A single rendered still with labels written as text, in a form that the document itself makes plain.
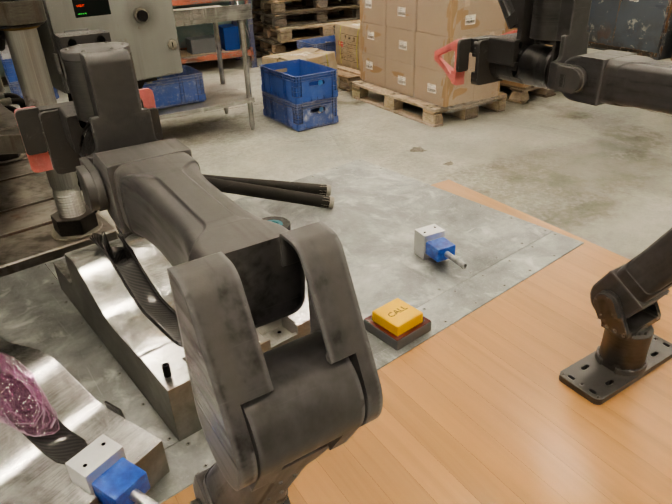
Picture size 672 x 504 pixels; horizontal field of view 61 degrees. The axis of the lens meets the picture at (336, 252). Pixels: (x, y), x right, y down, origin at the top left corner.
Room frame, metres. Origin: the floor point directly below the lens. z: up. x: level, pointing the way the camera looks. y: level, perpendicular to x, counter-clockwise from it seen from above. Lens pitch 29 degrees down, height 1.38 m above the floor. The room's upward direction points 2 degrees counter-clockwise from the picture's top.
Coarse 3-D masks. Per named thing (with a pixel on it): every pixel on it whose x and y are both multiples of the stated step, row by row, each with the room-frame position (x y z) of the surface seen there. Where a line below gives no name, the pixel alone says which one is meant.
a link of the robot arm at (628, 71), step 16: (576, 64) 0.76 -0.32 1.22; (592, 64) 0.74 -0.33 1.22; (608, 64) 0.72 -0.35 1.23; (624, 64) 0.71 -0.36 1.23; (640, 64) 0.70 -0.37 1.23; (656, 64) 0.69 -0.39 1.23; (592, 80) 0.73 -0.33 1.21; (608, 80) 0.72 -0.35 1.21; (624, 80) 0.70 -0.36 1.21; (640, 80) 0.69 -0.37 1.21; (656, 80) 0.67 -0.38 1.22; (576, 96) 0.75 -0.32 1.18; (592, 96) 0.73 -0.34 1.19; (608, 96) 0.71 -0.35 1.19; (624, 96) 0.70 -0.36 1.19; (640, 96) 0.69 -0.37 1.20; (656, 96) 0.67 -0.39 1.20
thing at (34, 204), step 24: (0, 168) 1.65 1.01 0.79; (24, 168) 1.64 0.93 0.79; (0, 192) 1.46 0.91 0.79; (24, 192) 1.45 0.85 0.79; (48, 192) 1.45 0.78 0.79; (0, 216) 1.30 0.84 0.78; (24, 216) 1.30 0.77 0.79; (48, 216) 1.29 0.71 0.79; (96, 216) 1.28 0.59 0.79; (0, 240) 1.17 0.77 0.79; (24, 240) 1.16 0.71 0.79; (48, 240) 1.16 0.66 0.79; (0, 264) 1.06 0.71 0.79; (24, 264) 1.08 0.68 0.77
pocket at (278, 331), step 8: (280, 320) 0.70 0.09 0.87; (288, 320) 0.68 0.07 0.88; (256, 328) 0.67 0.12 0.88; (264, 328) 0.68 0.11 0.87; (272, 328) 0.69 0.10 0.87; (280, 328) 0.69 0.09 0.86; (288, 328) 0.69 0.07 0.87; (296, 328) 0.66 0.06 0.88; (264, 336) 0.67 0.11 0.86; (272, 336) 0.67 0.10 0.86; (280, 336) 0.67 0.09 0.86; (288, 336) 0.66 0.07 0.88; (272, 344) 0.64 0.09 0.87
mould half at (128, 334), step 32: (96, 256) 0.81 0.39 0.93; (160, 256) 0.83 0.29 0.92; (64, 288) 0.90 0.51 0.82; (96, 288) 0.75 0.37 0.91; (160, 288) 0.77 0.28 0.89; (96, 320) 0.75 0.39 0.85; (128, 320) 0.70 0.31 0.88; (128, 352) 0.64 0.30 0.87; (160, 352) 0.61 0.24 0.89; (160, 384) 0.55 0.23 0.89; (160, 416) 0.58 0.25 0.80; (192, 416) 0.55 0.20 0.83
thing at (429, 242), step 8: (432, 224) 1.04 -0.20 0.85; (416, 232) 1.01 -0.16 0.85; (424, 232) 1.01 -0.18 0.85; (432, 232) 1.00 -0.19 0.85; (440, 232) 1.00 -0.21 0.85; (416, 240) 1.01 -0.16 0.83; (424, 240) 0.99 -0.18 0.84; (432, 240) 0.99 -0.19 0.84; (440, 240) 0.99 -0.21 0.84; (448, 240) 0.99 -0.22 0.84; (416, 248) 1.01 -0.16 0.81; (424, 248) 0.99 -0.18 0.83; (432, 248) 0.97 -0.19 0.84; (440, 248) 0.96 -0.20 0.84; (448, 248) 0.96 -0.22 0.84; (424, 256) 0.99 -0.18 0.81; (432, 256) 0.97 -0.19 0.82; (440, 256) 0.96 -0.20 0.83; (448, 256) 0.95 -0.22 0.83; (464, 264) 0.91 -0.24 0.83
